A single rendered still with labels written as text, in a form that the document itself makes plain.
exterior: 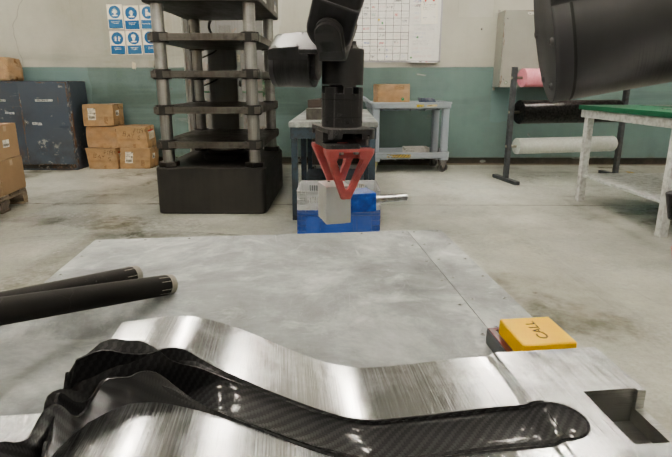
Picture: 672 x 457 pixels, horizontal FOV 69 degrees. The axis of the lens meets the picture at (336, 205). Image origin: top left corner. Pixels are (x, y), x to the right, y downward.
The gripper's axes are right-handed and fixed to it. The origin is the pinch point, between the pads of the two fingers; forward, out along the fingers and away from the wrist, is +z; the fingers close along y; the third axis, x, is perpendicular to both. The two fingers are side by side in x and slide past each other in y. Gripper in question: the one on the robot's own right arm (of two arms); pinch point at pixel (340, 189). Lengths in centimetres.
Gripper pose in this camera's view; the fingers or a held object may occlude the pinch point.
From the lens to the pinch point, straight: 71.2
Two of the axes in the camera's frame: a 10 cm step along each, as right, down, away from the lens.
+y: 2.7, 2.3, -9.4
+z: -0.1, 9.7, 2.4
